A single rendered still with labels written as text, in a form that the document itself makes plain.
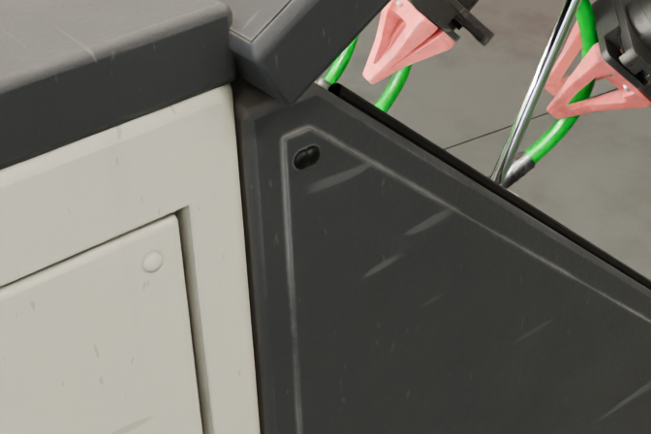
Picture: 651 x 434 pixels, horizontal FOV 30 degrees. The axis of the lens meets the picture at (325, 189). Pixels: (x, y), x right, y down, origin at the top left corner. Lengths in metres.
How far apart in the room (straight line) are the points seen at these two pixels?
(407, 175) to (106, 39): 0.18
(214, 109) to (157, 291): 0.08
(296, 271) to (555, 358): 0.24
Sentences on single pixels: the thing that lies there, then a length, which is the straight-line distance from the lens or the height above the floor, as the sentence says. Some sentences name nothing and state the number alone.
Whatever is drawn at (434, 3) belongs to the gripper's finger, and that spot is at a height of 1.28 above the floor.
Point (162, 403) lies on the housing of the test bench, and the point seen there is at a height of 1.32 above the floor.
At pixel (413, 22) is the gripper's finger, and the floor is 1.26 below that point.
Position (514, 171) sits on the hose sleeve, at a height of 1.15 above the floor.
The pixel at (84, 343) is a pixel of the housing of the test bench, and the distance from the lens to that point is 0.51.
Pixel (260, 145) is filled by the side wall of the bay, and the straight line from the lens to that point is 0.51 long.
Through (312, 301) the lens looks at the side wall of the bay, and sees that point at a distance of 0.57.
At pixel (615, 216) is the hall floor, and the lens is 3.05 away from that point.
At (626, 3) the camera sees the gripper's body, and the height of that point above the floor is 1.29.
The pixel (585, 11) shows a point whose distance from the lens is 0.98.
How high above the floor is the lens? 1.69
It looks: 33 degrees down
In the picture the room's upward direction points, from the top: 2 degrees counter-clockwise
